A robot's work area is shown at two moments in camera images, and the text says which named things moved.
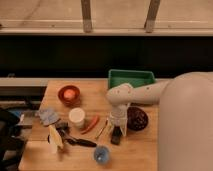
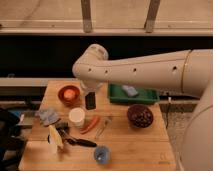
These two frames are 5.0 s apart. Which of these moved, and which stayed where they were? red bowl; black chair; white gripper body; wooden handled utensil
Moved: white gripper body
Stayed: black chair; red bowl; wooden handled utensil
